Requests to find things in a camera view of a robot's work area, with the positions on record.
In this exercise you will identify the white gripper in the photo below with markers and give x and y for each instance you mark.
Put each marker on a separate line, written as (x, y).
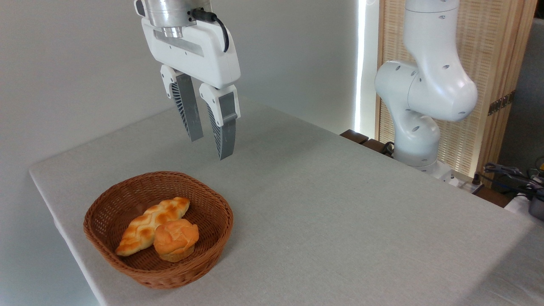
(204, 55)

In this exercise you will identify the round bread bun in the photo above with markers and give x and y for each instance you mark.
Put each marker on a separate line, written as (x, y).
(175, 239)

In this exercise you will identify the braided bread loaf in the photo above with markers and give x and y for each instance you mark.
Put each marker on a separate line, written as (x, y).
(144, 225)

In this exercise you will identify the brown wicker basket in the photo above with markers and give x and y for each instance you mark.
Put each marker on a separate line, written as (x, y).
(110, 204)

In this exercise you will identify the dark brown wooden block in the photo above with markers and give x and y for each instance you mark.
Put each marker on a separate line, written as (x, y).
(376, 148)
(354, 136)

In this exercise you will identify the grey tablecloth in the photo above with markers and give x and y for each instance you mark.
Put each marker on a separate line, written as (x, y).
(340, 233)

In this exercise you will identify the white power strip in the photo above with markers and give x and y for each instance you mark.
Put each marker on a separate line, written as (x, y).
(469, 185)

